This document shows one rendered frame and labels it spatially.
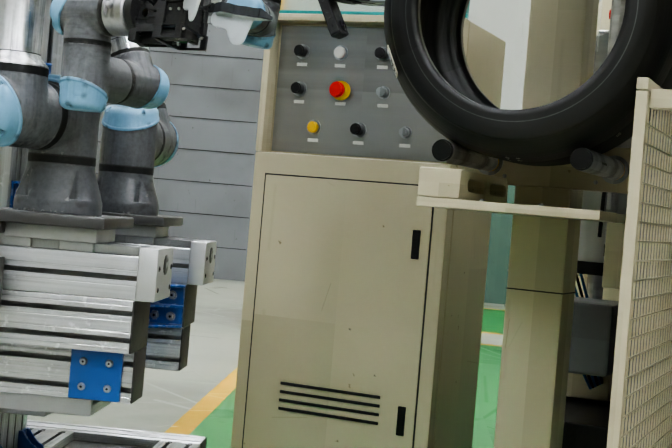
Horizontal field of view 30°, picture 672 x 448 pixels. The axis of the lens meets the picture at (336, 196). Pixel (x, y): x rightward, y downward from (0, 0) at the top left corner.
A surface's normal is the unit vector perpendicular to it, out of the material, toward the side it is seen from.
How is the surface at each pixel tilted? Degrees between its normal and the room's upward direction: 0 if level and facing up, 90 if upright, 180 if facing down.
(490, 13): 90
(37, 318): 90
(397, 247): 90
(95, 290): 90
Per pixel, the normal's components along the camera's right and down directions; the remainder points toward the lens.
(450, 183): -0.39, -0.04
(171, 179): -0.06, -0.01
